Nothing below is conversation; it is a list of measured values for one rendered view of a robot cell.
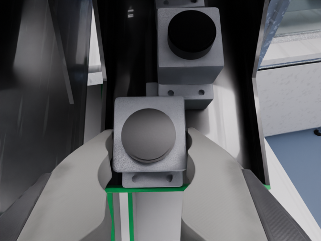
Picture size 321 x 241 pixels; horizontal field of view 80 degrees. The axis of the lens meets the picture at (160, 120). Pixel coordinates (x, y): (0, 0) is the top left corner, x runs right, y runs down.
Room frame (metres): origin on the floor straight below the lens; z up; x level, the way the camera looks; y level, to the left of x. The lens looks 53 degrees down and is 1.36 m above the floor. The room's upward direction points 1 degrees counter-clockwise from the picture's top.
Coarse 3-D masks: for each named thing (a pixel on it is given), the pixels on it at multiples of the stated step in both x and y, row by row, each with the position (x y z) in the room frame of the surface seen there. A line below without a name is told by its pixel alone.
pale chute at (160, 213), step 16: (144, 192) 0.09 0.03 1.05; (160, 192) 0.09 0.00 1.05; (176, 192) 0.09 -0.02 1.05; (128, 208) 0.06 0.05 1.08; (144, 208) 0.07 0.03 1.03; (160, 208) 0.07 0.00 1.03; (176, 208) 0.07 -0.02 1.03; (144, 224) 0.06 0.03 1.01; (160, 224) 0.06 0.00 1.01; (176, 224) 0.06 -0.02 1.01; (144, 240) 0.04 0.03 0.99; (160, 240) 0.04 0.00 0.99; (176, 240) 0.04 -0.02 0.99
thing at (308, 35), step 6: (276, 36) 0.82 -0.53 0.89; (282, 36) 0.82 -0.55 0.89; (288, 36) 0.82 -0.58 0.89; (294, 36) 0.83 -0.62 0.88; (300, 36) 0.83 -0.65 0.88; (306, 36) 0.84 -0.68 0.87; (312, 36) 0.84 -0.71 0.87; (318, 36) 0.85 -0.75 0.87; (276, 42) 0.81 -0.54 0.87; (282, 42) 0.82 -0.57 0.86
